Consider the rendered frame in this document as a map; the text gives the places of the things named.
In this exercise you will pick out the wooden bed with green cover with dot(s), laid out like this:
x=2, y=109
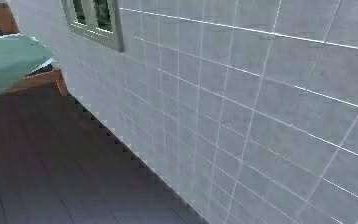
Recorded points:
x=10, y=63

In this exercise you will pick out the grey framed window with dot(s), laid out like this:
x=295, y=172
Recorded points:
x=94, y=20

